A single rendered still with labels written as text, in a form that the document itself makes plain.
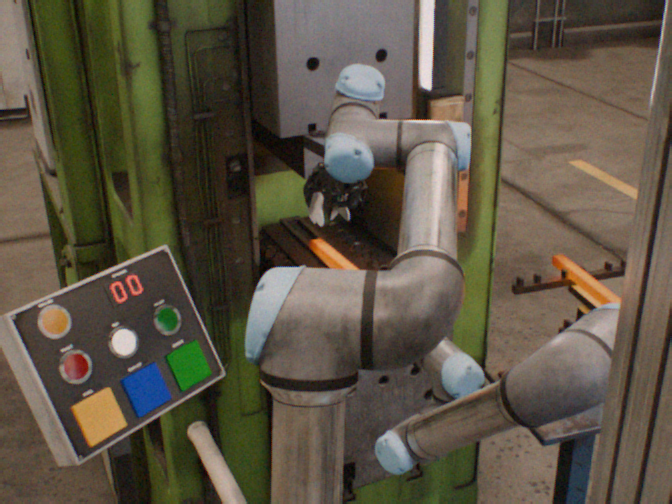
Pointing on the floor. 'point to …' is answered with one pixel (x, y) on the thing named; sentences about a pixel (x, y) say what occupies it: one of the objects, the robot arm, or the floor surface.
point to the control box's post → (122, 465)
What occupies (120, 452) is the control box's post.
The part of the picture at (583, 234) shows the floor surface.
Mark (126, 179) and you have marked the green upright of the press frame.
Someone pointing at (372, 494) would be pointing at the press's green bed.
